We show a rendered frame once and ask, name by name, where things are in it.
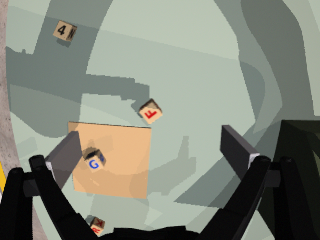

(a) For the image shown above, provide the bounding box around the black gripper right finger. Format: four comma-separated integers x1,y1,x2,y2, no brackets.
195,125,320,240

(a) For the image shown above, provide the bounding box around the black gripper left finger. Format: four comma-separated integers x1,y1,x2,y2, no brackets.
0,131,101,240

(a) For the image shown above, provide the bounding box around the tan mat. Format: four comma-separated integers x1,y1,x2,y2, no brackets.
68,121,151,199

